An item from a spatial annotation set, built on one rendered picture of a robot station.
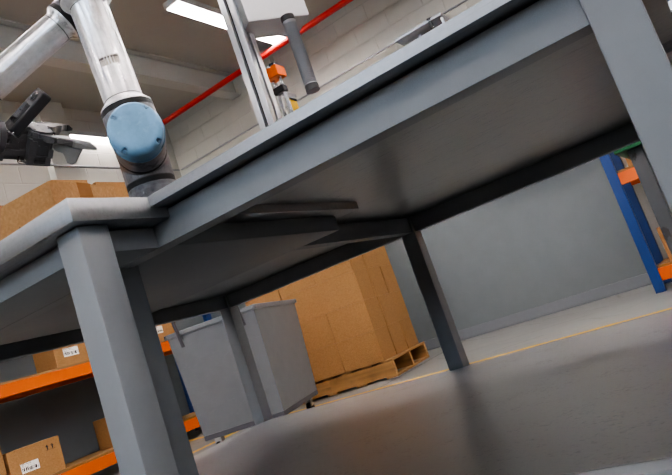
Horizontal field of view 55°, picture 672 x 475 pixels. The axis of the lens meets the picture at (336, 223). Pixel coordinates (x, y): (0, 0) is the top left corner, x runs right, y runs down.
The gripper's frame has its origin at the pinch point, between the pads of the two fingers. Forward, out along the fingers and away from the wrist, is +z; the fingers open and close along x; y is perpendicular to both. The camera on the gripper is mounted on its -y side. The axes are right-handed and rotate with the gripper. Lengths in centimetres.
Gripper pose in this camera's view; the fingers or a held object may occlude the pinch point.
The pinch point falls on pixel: (85, 135)
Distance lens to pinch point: 168.0
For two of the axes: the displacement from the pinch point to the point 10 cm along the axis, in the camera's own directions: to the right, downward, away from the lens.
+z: 7.0, 0.0, 7.2
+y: -2.9, 9.1, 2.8
